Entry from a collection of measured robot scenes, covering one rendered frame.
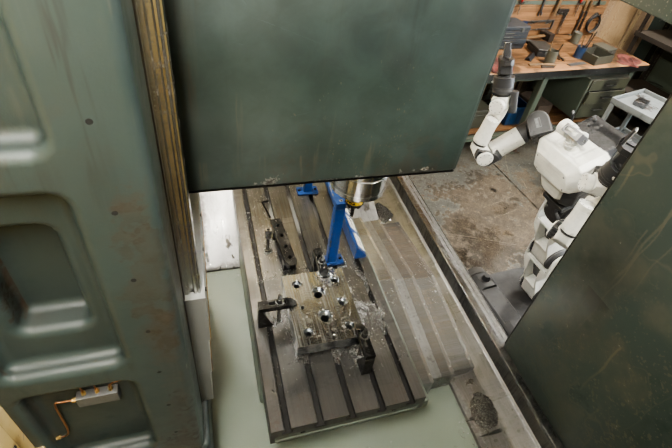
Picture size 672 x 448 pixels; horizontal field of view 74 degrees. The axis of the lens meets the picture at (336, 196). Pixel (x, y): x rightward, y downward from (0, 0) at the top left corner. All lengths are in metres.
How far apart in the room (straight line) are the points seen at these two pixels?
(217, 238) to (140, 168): 1.54
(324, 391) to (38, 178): 1.09
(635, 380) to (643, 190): 0.51
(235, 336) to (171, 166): 1.21
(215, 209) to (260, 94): 1.43
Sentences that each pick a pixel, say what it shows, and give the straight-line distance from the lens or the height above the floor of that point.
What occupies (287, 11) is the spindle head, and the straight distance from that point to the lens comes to 0.81.
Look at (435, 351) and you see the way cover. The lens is 1.90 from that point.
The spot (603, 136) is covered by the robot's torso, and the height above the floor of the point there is 1.39.
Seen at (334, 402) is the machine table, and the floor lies 0.90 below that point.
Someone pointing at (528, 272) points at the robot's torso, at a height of 0.39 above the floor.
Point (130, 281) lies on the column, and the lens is 0.84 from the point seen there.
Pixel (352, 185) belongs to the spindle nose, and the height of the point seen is 1.56.
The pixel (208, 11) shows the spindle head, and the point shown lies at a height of 2.01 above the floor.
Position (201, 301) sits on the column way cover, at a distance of 1.08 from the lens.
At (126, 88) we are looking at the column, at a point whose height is 1.99.
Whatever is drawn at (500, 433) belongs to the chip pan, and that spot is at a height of 0.65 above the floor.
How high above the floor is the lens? 2.27
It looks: 40 degrees down
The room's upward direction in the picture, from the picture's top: 9 degrees clockwise
